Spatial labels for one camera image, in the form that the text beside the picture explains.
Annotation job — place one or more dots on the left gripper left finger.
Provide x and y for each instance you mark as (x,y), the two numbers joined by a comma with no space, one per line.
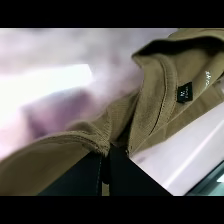
(80,180)

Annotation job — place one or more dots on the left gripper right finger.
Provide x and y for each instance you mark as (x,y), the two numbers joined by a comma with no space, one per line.
(133,180)

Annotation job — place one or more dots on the olive brown T-shirt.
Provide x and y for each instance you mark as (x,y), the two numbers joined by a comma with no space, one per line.
(156,96)

